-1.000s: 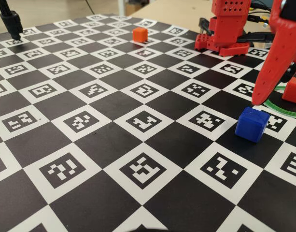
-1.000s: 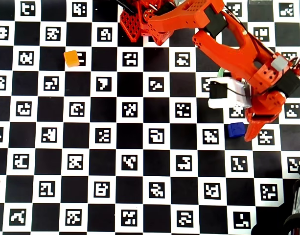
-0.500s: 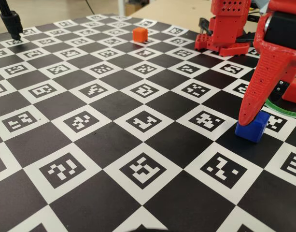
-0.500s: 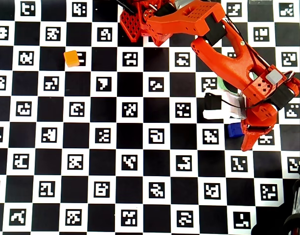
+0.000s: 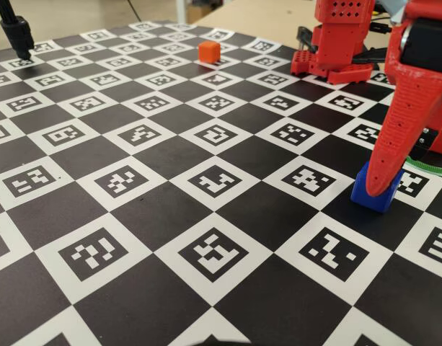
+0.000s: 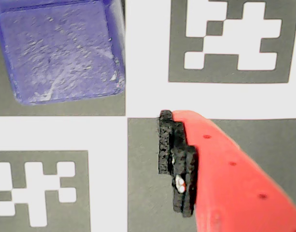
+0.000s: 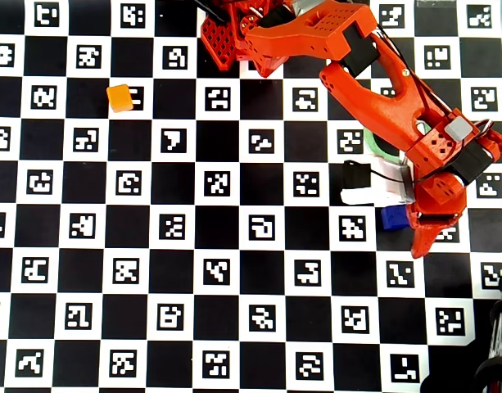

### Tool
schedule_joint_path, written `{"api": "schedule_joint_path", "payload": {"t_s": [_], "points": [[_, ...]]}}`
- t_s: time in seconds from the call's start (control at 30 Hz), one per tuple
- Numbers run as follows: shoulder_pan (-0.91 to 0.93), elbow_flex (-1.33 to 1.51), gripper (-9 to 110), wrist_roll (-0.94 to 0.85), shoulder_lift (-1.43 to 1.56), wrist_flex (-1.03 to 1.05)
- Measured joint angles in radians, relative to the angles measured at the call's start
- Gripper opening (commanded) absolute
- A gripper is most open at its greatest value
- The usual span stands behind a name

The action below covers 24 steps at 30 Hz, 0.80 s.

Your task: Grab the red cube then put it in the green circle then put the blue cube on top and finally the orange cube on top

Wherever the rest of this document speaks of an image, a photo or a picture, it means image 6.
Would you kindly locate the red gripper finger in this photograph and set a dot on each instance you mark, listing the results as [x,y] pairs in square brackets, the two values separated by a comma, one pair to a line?
[229,188]

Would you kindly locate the blue cube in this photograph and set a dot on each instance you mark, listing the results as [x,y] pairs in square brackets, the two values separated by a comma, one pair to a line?
[58,53]

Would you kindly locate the black white marker mat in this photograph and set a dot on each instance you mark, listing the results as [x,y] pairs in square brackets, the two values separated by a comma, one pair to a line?
[147,101]

